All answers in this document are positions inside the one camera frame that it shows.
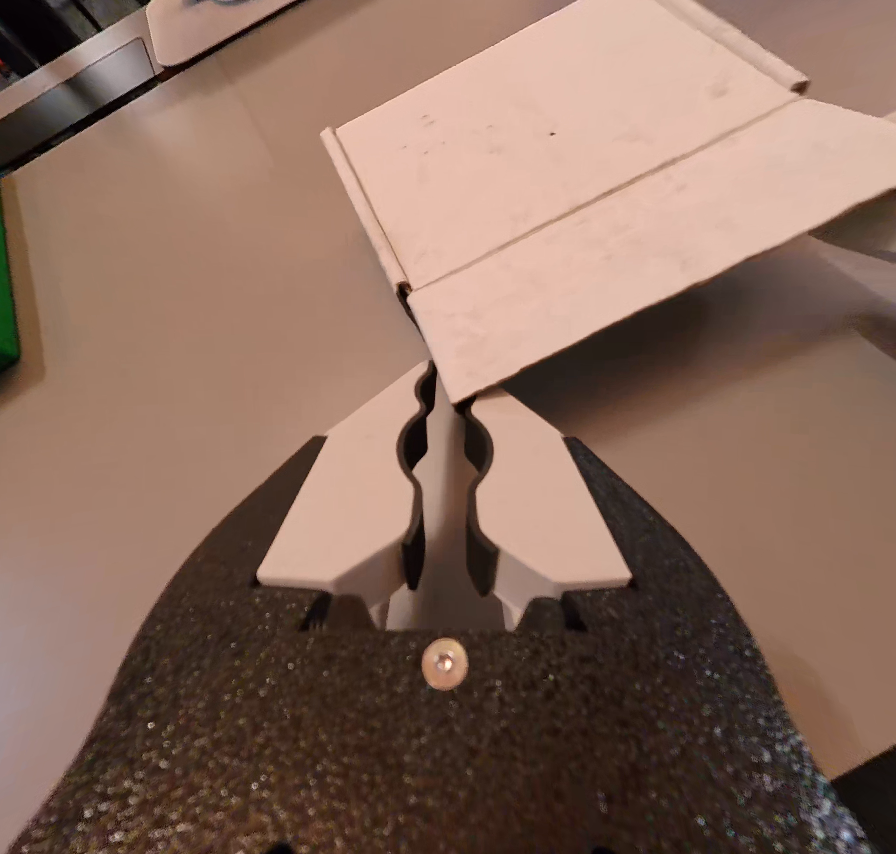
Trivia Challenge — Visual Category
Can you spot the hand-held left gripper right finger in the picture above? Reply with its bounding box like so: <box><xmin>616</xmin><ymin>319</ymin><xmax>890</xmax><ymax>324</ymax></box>
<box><xmin>462</xmin><ymin>386</ymin><xmax>634</xmax><ymax>631</ymax></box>

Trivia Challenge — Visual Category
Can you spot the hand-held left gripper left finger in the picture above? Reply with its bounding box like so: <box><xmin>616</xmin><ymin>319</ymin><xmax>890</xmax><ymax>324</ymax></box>
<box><xmin>255</xmin><ymin>360</ymin><xmax>441</xmax><ymax>630</ymax></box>

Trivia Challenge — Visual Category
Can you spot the white cardboard mailer box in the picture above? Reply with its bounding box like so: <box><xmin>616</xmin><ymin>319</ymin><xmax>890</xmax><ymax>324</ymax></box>
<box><xmin>321</xmin><ymin>0</ymin><xmax>896</xmax><ymax>407</ymax></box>

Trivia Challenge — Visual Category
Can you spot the green plastic bin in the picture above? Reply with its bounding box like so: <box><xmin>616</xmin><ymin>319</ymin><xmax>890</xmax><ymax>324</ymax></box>
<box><xmin>0</xmin><ymin>188</ymin><xmax>22</xmax><ymax>373</ymax></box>

